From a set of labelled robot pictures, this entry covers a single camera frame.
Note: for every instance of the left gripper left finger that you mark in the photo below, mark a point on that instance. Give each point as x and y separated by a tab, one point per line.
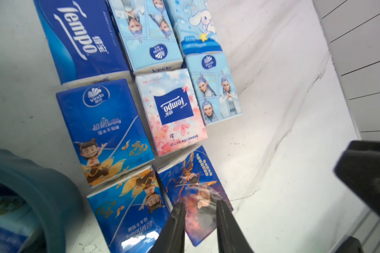
172	237

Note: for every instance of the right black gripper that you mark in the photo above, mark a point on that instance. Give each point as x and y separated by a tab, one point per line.
359	169

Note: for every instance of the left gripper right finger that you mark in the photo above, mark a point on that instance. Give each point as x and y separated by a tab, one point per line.
229	235

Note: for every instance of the dark purple anime tissue pack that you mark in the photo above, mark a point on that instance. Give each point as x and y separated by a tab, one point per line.
191	179

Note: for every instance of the blue orange Vinda tissue pack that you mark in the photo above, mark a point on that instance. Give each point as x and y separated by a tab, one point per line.
105	129

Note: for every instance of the pink white Tempo tissue pack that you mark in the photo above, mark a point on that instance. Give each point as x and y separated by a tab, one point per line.
171	109

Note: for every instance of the light blue figures tissue pack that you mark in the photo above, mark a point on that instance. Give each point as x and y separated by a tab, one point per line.
214	87

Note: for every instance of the light blue Vinda tissue pack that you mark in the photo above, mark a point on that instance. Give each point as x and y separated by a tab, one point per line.
146	35

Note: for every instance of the dark blue Tempo tissue pack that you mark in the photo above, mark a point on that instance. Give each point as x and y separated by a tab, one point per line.
83	42

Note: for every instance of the light blue cartoon tissue pack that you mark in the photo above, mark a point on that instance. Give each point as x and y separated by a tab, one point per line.
193	26

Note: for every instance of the teal plastic storage box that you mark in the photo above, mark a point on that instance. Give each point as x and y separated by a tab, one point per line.
53	196

